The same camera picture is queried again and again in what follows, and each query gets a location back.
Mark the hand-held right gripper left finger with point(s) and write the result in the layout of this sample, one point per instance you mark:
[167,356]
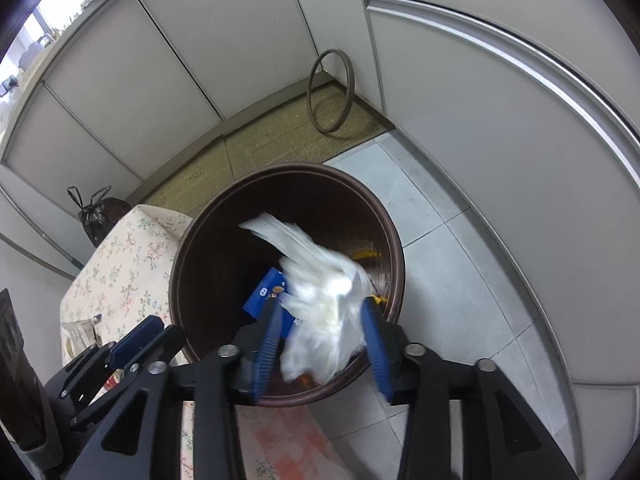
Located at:
[265,345]

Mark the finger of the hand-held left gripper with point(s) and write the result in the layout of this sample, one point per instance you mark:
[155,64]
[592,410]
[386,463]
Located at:
[137,339]
[172,337]

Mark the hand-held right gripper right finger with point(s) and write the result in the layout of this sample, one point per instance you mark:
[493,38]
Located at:
[375,355]

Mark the blue cardboard box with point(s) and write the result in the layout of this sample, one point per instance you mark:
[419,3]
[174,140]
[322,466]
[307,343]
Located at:
[262,295]

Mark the orange peel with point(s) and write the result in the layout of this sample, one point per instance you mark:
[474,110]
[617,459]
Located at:
[306,379]

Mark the crushed clear plastic bottle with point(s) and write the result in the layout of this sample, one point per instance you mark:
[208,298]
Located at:
[320,300]

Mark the brown plastic waste bin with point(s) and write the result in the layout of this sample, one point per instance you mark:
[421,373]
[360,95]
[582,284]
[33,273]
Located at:
[225,240]

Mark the red cardboard box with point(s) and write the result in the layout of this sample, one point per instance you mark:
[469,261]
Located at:
[111,384]

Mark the small opened drink carton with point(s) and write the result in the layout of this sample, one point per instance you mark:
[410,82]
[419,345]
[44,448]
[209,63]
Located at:
[82,332]

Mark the floral tablecloth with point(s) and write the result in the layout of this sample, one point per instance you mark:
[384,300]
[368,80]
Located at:
[130,260]

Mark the black garbage bag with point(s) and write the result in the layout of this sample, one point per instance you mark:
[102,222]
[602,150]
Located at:
[97,220]

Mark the woven green floor mat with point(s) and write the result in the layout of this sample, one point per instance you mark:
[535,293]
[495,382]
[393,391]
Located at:
[260,145]

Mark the white stove base cabinet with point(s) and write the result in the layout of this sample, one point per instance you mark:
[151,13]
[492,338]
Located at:
[500,160]

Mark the white sink base cabinet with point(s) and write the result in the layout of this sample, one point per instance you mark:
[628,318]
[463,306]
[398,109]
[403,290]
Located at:
[150,75]

